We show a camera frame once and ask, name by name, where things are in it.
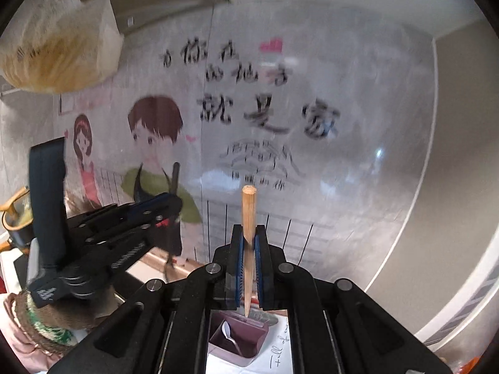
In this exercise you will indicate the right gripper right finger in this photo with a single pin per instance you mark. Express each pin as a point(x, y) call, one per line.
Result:
point(264, 268)

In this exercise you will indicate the green white table mat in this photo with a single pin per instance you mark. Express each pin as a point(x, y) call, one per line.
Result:
point(275, 355)

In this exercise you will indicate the purple utensil holder box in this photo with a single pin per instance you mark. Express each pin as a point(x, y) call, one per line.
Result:
point(249, 334)

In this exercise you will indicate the white stained filter cloth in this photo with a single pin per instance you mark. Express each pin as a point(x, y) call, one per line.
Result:
point(60, 46)

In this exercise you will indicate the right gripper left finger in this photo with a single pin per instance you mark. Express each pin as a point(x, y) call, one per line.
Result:
point(234, 279)

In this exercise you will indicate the light blue plastic spoon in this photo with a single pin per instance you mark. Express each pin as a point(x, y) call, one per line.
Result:
point(226, 332)

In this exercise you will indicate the cartoon wall sticker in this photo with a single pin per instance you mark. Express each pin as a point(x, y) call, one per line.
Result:
point(328, 110)

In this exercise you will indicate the wooden chopstick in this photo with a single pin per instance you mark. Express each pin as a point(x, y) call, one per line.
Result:
point(249, 197)

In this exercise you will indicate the left gloved hand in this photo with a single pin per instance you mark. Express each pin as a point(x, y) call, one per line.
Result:
point(54, 328)

